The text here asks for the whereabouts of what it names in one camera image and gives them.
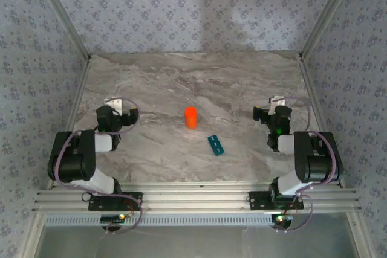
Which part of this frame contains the teal pill organizer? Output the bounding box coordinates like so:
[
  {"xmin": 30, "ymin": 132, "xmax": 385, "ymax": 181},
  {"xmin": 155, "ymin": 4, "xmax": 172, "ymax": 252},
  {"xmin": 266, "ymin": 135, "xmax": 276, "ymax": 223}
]
[{"xmin": 207, "ymin": 134, "xmax": 226, "ymax": 157}]

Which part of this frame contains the orange pill bottle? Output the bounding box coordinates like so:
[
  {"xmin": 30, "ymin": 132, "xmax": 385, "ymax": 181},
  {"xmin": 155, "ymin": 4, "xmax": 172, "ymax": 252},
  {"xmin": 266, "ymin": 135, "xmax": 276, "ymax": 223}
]
[{"xmin": 184, "ymin": 114, "xmax": 199, "ymax": 130}]

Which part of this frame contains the small circuit board green light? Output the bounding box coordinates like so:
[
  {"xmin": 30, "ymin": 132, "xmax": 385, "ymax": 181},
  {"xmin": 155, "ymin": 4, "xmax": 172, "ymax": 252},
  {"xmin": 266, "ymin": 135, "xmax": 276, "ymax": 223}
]
[
  {"xmin": 272, "ymin": 214, "xmax": 294, "ymax": 224},
  {"xmin": 100, "ymin": 214, "xmax": 126, "ymax": 223}
]

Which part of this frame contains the grey metal sheet panel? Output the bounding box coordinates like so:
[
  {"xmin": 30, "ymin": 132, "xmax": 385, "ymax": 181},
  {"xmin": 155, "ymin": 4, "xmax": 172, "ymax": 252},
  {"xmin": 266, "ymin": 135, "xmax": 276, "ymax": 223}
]
[{"xmin": 37, "ymin": 224, "xmax": 359, "ymax": 258}]

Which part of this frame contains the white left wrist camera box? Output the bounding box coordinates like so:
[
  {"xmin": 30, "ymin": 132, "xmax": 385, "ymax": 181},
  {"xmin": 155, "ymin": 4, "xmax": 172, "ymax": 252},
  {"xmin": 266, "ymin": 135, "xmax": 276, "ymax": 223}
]
[{"xmin": 104, "ymin": 97, "xmax": 124, "ymax": 117}]

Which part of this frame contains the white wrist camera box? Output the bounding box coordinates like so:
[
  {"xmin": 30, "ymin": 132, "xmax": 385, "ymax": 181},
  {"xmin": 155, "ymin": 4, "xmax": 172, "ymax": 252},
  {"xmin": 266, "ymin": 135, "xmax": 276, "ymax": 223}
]
[
  {"xmin": 268, "ymin": 95, "xmax": 287, "ymax": 117},
  {"xmin": 104, "ymin": 97, "xmax": 124, "ymax": 117}
]

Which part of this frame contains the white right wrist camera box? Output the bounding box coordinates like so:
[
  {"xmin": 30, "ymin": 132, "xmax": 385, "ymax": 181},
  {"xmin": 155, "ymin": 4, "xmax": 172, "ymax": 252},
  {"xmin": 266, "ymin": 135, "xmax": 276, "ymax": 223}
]
[{"xmin": 268, "ymin": 95, "xmax": 287, "ymax": 117}]

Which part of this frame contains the aluminium side rail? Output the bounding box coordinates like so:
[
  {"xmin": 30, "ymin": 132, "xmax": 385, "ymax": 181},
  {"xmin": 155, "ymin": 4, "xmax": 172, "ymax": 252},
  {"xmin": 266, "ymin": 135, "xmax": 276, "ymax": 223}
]
[
  {"xmin": 298, "ymin": 55, "xmax": 346, "ymax": 188},
  {"xmin": 47, "ymin": 55, "xmax": 92, "ymax": 189}
]

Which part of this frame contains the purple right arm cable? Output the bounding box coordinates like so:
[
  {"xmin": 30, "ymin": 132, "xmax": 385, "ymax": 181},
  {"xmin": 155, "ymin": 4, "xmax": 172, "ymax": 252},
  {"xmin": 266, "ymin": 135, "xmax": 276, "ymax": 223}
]
[{"xmin": 273, "ymin": 97, "xmax": 338, "ymax": 234}]

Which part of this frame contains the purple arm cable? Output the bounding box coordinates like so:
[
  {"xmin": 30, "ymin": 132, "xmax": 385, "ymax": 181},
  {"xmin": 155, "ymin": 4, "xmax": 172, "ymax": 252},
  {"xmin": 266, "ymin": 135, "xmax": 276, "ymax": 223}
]
[
  {"xmin": 273, "ymin": 97, "xmax": 338, "ymax": 234},
  {"xmin": 53, "ymin": 97, "xmax": 143, "ymax": 235}
]

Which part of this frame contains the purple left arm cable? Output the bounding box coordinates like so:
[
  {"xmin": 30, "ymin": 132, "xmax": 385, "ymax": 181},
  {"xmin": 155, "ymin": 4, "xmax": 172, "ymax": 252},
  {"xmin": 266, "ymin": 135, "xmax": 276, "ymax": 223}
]
[{"xmin": 53, "ymin": 97, "xmax": 143, "ymax": 235}]

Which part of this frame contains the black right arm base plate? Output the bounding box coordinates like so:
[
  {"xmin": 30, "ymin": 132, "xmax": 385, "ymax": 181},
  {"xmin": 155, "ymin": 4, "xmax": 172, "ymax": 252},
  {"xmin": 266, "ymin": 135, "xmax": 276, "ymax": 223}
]
[{"xmin": 248, "ymin": 190, "xmax": 305, "ymax": 210}]

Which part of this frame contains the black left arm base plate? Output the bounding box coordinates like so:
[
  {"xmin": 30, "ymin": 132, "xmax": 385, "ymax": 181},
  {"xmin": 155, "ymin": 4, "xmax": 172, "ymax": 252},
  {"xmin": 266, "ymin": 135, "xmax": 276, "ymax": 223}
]
[{"xmin": 88, "ymin": 191, "xmax": 143, "ymax": 212}]

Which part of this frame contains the aluminium frame rail beam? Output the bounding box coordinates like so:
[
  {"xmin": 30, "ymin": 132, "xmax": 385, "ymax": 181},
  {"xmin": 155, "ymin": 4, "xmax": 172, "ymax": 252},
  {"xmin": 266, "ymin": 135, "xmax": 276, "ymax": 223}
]
[{"xmin": 31, "ymin": 178, "xmax": 363, "ymax": 214}]

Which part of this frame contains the aluminium corner post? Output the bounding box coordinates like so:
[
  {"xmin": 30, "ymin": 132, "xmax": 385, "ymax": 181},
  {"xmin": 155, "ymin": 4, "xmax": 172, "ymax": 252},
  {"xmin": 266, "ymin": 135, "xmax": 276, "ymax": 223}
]
[
  {"xmin": 30, "ymin": 0, "xmax": 92, "ymax": 60},
  {"xmin": 298, "ymin": 0, "xmax": 360, "ymax": 60}
]

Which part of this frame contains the grey slotted cable duct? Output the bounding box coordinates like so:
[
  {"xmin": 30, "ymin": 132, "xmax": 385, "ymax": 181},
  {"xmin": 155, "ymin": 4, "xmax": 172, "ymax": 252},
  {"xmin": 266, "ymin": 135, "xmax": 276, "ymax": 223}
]
[{"xmin": 45, "ymin": 214, "xmax": 275, "ymax": 227}]

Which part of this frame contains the aluminium frame leg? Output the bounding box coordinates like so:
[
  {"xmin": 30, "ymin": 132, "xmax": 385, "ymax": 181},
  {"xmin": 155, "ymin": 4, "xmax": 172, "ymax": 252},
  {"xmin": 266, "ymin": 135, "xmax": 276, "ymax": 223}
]
[
  {"xmin": 19, "ymin": 212, "xmax": 46, "ymax": 258},
  {"xmin": 346, "ymin": 211, "xmax": 372, "ymax": 258}
]

